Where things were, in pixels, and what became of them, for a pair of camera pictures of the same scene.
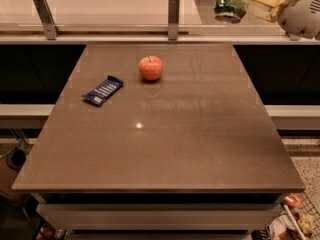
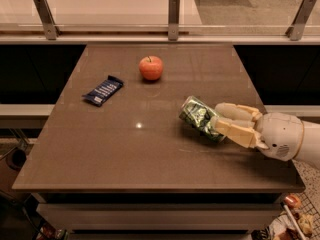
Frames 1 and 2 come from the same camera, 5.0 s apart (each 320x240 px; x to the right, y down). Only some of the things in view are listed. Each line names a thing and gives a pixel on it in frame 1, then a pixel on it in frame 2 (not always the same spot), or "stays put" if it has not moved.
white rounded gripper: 299,14 → 280,134
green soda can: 229,8 → 200,116
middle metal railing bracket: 173,17 stays put
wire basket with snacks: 297,219 stays put
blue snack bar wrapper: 96,97 stays put
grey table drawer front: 158,216 stays put
